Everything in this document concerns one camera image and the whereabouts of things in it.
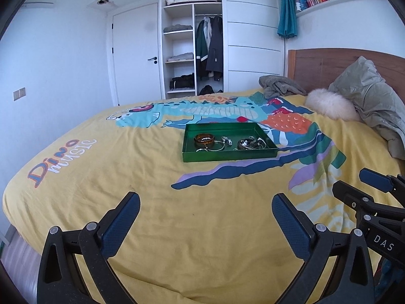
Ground black bag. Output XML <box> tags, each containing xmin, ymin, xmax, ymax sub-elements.
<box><xmin>199</xmin><ymin>84</ymin><xmax>224</xmax><ymax>96</ymax></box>

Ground yellow printed duvet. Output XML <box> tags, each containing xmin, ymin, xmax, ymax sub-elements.
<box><xmin>3</xmin><ymin>92</ymin><xmax>405</xmax><ymax>304</ymax></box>

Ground grey towel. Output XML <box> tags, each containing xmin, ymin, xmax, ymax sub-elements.
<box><xmin>258</xmin><ymin>75</ymin><xmax>308</xmax><ymax>100</ymax></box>

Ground light grey folded clothes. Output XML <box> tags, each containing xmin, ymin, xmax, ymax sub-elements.
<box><xmin>166</xmin><ymin>52</ymin><xmax>194</xmax><ymax>63</ymax></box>

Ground grey-green down jacket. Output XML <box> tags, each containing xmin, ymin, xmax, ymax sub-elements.
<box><xmin>328</xmin><ymin>56</ymin><xmax>405</xmax><ymax>161</ymax></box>

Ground dark hanging coat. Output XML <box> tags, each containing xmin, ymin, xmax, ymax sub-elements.
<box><xmin>206</xmin><ymin>16</ymin><xmax>224</xmax><ymax>82</ymax></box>

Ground white door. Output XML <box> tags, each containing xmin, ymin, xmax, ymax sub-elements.
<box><xmin>112</xmin><ymin>2</ymin><xmax>159</xmax><ymax>107</ymax></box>

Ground white fluffy cushion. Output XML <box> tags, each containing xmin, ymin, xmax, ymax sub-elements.
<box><xmin>305</xmin><ymin>88</ymin><xmax>360</xmax><ymax>122</ymax></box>

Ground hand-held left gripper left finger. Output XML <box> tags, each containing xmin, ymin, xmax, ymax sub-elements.
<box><xmin>37</xmin><ymin>192</ymin><xmax>141</xmax><ymax>304</ymax></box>

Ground green tray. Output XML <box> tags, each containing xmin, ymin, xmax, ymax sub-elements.
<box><xmin>181</xmin><ymin>122</ymin><xmax>280</xmax><ymax>163</ymax></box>

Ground green hanging jacket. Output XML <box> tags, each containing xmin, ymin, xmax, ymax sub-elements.
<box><xmin>195</xmin><ymin>19</ymin><xmax>210</xmax><ymax>78</ymax></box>

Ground white wall shelf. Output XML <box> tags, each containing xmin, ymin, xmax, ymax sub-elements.
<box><xmin>295</xmin><ymin>0</ymin><xmax>385</xmax><ymax>20</ymax></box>

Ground amber bangle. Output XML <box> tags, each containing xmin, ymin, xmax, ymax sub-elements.
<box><xmin>193</xmin><ymin>134</ymin><xmax>216</xmax><ymax>148</ymax></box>

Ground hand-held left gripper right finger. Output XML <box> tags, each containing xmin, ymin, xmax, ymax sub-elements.
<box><xmin>271</xmin><ymin>193</ymin><xmax>379</xmax><ymax>304</ymax></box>

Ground white wardrobe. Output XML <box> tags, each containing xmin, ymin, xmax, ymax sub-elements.
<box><xmin>159</xmin><ymin>0</ymin><xmax>287</xmax><ymax>101</ymax></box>

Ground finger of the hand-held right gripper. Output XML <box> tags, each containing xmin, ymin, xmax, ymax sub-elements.
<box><xmin>332</xmin><ymin>180</ymin><xmax>405</xmax><ymax>229</ymax></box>
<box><xmin>359</xmin><ymin>168</ymin><xmax>405</xmax><ymax>197</ymax></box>

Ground white hanging garment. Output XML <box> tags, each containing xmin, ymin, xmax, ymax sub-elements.
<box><xmin>202</xmin><ymin>17</ymin><xmax>213</xmax><ymax>51</ymax></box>

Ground wooden headboard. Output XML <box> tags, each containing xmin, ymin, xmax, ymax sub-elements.
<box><xmin>287</xmin><ymin>48</ymin><xmax>405</xmax><ymax>102</ymax></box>

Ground silver bangle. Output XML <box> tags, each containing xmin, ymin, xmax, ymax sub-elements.
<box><xmin>196</xmin><ymin>141</ymin><xmax>226</xmax><ymax>152</ymax></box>

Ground teal curtain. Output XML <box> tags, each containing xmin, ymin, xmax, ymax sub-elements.
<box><xmin>277</xmin><ymin>0</ymin><xmax>298</xmax><ymax>39</ymax></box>

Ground black folded clothes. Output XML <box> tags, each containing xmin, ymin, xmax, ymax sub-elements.
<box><xmin>170</xmin><ymin>73</ymin><xmax>195</xmax><ymax>90</ymax></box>

